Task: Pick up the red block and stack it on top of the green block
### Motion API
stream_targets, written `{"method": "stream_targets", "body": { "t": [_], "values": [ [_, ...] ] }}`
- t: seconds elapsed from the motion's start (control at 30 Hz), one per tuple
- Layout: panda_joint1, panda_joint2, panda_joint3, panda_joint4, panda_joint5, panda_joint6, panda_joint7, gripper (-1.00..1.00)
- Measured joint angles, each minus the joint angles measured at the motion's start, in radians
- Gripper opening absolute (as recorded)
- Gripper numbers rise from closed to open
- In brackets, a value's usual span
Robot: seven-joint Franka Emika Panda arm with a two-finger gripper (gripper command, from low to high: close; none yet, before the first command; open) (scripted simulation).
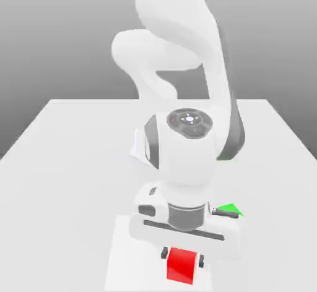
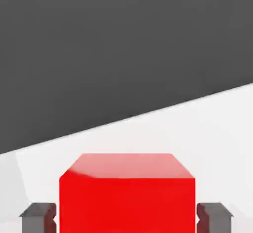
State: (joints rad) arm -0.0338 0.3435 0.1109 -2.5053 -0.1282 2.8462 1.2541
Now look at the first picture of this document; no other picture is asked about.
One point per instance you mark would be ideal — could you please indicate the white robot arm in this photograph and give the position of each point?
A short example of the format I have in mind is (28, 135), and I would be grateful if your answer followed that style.
(185, 153)

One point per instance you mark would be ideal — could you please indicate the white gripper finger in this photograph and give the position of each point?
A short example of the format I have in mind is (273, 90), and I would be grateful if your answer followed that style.
(164, 253)
(200, 261)

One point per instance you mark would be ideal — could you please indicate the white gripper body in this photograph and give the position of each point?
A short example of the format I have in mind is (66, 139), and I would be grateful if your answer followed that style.
(223, 243)

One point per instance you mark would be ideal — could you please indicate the small green cube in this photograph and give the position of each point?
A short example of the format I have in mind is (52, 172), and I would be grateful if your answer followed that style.
(229, 207)

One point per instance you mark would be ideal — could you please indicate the small red cube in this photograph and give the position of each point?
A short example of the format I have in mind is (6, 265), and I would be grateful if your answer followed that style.
(180, 266)

